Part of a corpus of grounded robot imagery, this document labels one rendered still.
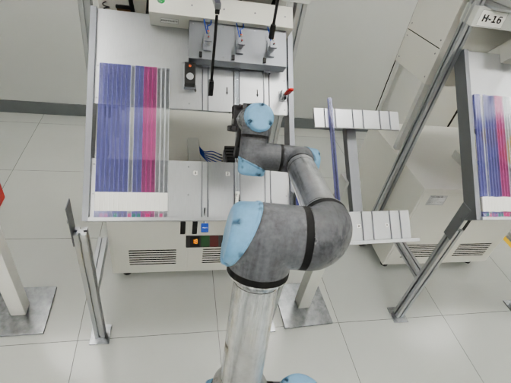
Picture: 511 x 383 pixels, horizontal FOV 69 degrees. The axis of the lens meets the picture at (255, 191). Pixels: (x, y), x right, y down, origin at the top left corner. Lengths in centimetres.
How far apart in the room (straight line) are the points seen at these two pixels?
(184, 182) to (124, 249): 66
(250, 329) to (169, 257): 118
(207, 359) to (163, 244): 54
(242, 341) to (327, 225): 27
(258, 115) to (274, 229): 42
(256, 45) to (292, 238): 90
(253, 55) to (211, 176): 44
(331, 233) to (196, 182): 71
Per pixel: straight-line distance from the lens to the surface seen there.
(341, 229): 66
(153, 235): 175
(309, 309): 198
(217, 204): 127
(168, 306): 190
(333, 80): 335
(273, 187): 131
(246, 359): 77
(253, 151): 98
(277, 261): 63
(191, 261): 188
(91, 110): 133
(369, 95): 355
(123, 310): 191
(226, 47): 136
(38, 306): 199
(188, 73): 132
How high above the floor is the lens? 158
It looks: 38 degrees down
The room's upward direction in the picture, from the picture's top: 11 degrees clockwise
